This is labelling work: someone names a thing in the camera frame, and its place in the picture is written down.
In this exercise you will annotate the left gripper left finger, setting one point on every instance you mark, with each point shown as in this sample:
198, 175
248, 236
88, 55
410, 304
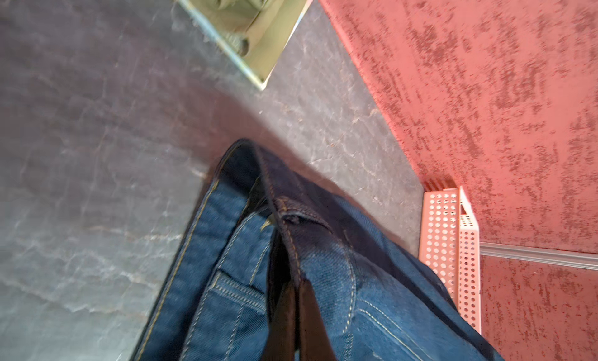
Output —
280, 344

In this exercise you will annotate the right corner aluminium post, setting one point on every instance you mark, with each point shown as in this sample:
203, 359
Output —
564, 258

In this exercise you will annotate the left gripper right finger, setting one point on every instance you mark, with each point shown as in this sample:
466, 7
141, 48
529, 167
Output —
313, 341

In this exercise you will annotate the olive green skirt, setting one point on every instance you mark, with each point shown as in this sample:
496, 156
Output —
247, 20

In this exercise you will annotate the blue denim skirt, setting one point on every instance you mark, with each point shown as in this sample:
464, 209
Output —
260, 226

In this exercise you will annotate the floral pastel skirt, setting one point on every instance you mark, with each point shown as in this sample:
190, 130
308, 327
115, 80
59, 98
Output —
224, 48

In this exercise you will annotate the pink plastic basket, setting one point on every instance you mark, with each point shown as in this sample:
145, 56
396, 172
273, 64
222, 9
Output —
450, 246

